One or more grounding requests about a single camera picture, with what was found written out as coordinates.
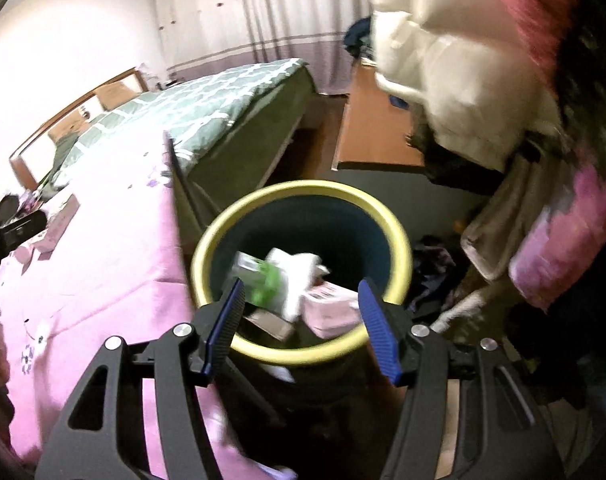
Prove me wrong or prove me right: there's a clear green-label plastic bottle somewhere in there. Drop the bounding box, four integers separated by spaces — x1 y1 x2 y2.
230 252 286 313

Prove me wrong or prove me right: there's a pink red small carton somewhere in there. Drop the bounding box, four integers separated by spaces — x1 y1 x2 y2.
301 282 361 339

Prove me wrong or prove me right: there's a white tissue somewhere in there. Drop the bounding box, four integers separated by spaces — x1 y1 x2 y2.
266 248 329 323

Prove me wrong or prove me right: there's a yellow-rimmed dark trash bin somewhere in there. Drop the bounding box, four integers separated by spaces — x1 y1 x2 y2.
190 178 415 386

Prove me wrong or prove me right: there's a brown cardboard tray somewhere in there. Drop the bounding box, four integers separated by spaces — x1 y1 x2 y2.
32 194 79 254

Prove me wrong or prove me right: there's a wooden headboard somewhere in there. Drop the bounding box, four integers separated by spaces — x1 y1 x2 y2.
8 66 149 191

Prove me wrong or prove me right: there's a pink floral tablecloth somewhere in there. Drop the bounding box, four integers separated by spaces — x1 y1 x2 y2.
0 131 292 479

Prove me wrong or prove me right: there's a brown square pillow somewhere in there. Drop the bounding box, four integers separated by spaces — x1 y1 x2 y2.
47 110 91 144
94 80 141 112

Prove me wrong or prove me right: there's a green plaid bed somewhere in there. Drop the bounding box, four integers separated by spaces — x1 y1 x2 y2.
47 57 318 212

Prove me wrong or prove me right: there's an orange wooden desk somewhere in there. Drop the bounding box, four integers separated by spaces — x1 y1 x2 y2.
332 63 424 174

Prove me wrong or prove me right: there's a pile of dark clothes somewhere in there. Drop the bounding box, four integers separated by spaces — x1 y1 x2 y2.
343 16 374 61

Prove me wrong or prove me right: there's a cream puffer jacket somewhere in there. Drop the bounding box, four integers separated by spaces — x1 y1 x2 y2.
370 0 560 170

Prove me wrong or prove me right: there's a pink white striped curtain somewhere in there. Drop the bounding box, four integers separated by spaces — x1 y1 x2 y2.
155 0 371 94

